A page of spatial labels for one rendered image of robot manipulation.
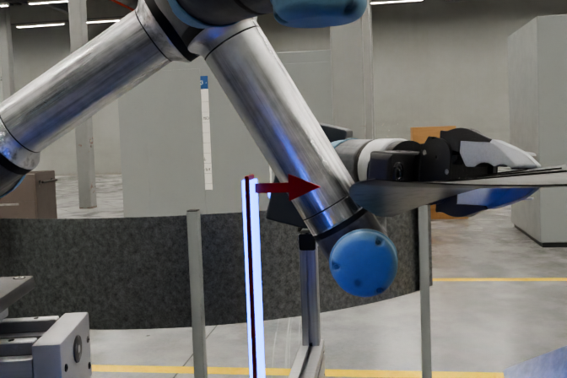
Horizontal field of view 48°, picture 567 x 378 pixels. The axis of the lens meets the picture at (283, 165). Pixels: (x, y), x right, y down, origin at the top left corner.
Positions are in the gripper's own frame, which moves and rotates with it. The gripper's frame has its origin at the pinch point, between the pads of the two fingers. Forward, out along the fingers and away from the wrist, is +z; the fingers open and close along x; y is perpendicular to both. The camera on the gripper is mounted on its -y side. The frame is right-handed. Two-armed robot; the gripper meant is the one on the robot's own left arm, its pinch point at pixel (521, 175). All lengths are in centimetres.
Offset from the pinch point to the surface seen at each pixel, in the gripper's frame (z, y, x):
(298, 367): -43, 3, 32
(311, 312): -51, 9, 25
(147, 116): -624, 144, -41
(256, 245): -8.2, -23.3, 7.5
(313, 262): -50, 9, 17
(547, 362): 5.3, -1.7, 15.8
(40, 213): -671, 49, 68
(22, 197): -673, 30, 51
